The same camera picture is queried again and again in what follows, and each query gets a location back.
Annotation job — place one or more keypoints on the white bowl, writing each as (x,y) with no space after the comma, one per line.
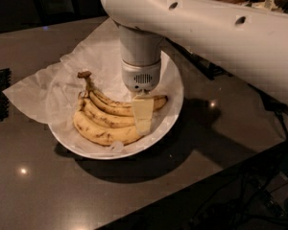
(170,85)

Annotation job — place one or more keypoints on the spotted banana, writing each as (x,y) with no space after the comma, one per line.
(104,136)
(100,117)
(103,102)

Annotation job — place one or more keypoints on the black power adapter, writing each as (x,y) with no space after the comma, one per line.
(271,104)

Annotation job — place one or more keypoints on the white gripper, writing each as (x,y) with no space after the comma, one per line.
(140,77)

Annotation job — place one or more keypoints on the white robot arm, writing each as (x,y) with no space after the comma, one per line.
(143,23)

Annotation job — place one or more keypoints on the white paper liner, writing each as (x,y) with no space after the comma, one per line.
(48,95)

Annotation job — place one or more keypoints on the dark water dispenser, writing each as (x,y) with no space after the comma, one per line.
(57,11)

